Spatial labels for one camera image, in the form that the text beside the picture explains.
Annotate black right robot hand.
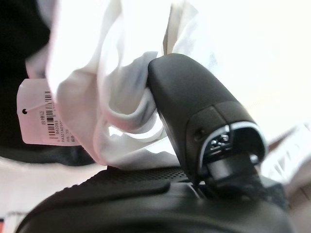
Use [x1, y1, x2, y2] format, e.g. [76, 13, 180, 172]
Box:
[14, 53, 292, 233]

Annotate white barcode hang tag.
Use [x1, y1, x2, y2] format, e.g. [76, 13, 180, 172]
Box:
[17, 78, 81, 146]

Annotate black garment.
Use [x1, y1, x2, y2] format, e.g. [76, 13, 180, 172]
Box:
[0, 0, 98, 167]

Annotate white garment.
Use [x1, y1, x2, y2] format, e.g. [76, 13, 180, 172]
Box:
[25, 0, 212, 170]

